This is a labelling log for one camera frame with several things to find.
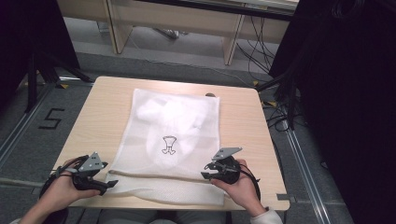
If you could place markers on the small dark round object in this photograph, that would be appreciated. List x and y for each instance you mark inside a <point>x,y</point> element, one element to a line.
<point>210,94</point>

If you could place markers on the yellow tape piece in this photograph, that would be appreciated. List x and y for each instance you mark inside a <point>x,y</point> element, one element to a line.
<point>270,103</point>
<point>255,83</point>
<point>64,86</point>

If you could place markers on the light wooden desk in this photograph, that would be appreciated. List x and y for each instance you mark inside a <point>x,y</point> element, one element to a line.
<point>174,18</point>

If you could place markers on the white mesh laundry bag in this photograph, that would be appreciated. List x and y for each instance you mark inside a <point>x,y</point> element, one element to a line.
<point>174,124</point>

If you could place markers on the grey power strip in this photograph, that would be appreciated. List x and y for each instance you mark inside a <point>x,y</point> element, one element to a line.
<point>169,33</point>

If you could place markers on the person's left hand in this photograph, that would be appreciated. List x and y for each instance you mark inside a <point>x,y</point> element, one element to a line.
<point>63,191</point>

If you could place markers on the metal floor rail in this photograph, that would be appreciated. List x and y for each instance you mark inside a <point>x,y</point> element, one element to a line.
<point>21,124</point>
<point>308,174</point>

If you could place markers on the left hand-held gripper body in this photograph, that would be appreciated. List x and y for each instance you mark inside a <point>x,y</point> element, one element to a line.
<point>88,165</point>

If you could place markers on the black tape number marking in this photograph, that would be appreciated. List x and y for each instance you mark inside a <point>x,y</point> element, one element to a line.
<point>51,118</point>

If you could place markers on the person's right hand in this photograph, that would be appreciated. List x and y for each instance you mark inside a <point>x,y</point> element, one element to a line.
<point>243,189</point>

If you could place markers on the black tripod stand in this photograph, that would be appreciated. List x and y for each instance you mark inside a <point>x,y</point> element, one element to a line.
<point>32,84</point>
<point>289,93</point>

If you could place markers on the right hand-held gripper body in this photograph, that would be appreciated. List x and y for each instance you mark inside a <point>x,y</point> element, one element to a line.
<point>229,172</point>

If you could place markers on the black curtain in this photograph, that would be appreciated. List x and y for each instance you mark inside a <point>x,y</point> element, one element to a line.
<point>34,34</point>
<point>348,93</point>

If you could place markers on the white garment with black print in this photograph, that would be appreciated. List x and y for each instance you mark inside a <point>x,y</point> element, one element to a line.
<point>172,124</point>

